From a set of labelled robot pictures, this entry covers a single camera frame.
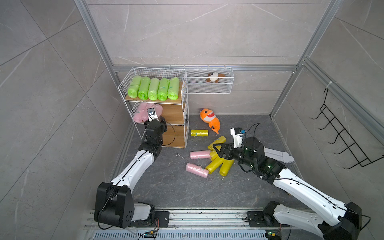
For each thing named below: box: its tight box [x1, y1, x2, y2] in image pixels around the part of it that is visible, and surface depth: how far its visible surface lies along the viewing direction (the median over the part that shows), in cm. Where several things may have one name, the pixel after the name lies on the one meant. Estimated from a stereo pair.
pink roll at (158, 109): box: [153, 104, 163, 118], surface depth 87 cm
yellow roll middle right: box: [219, 159, 235, 177], surface depth 90 cm
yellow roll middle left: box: [205, 157, 225, 175], surface depth 92 cm
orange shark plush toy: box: [199, 108, 221, 135], surface depth 113 cm
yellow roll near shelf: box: [190, 129, 209, 137], surface depth 106 cm
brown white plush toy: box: [205, 72, 226, 83], surface depth 89 cm
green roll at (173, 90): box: [167, 77, 180, 101], surface depth 72 cm
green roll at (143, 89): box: [138, 76, 151, 101], surface depth 72 cm
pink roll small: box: [133, 102, 148, 123], surface depth 84 cm
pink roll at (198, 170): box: [185, 163, 209, 179], surface depth 89 cm
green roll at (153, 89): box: [148, 78, 160, 101], surface depth 71 cm
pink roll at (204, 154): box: [190, 150, 211, 160], surface depth 95 cm
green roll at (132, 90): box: [127, 75, 142, 99], surface depth 73 cm
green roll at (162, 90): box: [157, 78, 170, 102], surface depth 71 cm
